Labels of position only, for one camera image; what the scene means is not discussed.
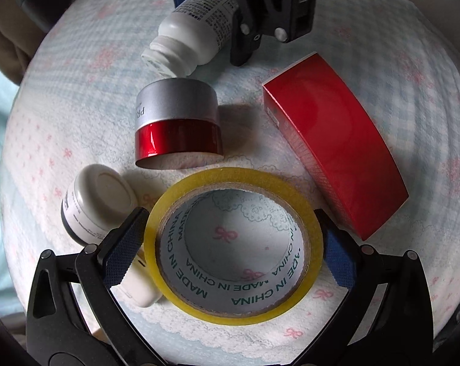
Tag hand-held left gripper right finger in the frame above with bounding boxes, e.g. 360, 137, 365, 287
291, 208, 435, 366

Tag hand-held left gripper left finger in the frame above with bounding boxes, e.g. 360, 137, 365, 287
26, 207, 166, 366

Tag white bottle with green label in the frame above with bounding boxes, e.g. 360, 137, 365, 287
141, 0, 240, 79

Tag yellow tape roll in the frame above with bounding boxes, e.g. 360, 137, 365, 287
144, 167, 325, 327

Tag small white tube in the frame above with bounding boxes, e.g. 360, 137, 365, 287
120, 244, 164, 309

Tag small white jar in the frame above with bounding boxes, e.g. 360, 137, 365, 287
60, 163, 139, 247

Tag printed checked blanket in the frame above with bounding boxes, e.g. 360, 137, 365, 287
0, 0, 460, 366

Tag silver and red jar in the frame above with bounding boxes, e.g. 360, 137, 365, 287
133, 78, 224, 169

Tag red box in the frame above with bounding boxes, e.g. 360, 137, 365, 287
262, 52, 410, 242

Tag dark object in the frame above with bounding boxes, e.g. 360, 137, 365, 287
7, 0, 112, 35

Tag brown cushion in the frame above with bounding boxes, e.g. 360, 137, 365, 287
0, 0, 44, 84

